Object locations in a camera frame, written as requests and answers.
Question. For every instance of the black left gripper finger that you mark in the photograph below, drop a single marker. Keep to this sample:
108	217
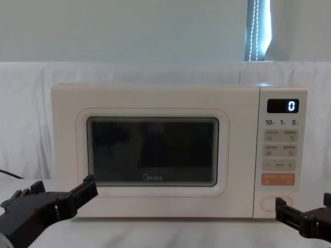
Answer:
37	186
89	188

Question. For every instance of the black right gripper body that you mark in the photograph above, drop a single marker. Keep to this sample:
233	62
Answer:
319	223

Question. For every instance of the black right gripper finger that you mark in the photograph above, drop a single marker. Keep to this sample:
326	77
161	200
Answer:
327	199
287	211

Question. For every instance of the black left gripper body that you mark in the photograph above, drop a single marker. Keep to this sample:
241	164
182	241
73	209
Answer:
28	214

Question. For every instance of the white table cloth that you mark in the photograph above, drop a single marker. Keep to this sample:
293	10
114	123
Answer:
165	232

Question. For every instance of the cream microwave oven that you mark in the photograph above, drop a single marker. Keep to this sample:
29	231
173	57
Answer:
155	98

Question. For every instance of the pale white curtain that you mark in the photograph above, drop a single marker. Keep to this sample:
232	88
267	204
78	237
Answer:
103	25
305	25

